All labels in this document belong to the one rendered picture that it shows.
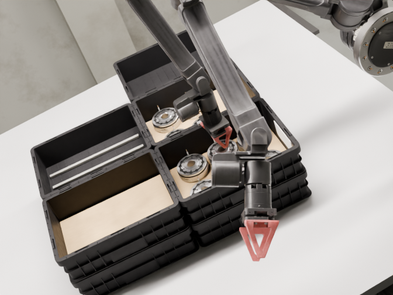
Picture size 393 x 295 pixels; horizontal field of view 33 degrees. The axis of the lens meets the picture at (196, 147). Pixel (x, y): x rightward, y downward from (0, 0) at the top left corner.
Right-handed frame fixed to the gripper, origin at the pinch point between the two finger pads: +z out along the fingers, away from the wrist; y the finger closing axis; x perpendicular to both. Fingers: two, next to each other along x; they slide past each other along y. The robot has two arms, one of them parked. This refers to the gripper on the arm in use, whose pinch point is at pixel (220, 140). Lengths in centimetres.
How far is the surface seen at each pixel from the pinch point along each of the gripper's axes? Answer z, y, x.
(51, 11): 26, -209, -18
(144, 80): 6, -63, -5
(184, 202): -2.2, 19.4, -21.7
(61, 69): 63, -210, -28
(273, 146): 6.9, 6.9, 14.2
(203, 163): 3.8, 1.1, -8.2
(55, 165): 7, -42, -52
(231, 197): 4.6, 20.4, -8.0
